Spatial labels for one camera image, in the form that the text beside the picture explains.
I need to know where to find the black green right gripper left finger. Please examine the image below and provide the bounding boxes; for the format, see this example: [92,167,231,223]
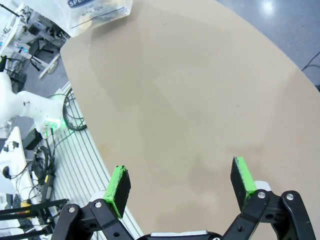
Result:
[49,164,141,240]

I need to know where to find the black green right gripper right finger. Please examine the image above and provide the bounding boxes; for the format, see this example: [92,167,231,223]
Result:
[221,156,316,240]

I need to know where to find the clear printed bag blue handles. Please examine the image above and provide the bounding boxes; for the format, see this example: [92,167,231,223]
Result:
[32,0,133,38]

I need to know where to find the black tripod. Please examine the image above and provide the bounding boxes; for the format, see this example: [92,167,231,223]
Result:
[0,198,70,237]

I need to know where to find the black power adapter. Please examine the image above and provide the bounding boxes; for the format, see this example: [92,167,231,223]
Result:
[23,129,43,151]

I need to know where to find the white side table panel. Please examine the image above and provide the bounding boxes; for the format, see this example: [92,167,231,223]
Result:
[0,126,29,201]

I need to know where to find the white workbench with equipment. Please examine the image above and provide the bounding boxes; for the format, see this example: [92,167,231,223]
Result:
[0,2,62,79]

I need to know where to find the white ribbed aluminium table frame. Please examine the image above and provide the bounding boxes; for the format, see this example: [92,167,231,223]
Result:
[48,79,142,240]

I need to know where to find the black cable bundle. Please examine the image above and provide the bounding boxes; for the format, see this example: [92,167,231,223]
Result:
[28,128,76,202]

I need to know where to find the black coiled cable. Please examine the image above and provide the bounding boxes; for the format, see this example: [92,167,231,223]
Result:
[62,91,88,131]

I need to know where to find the black floor cable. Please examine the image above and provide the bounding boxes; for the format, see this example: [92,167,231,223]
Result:
[301,51,320,91]

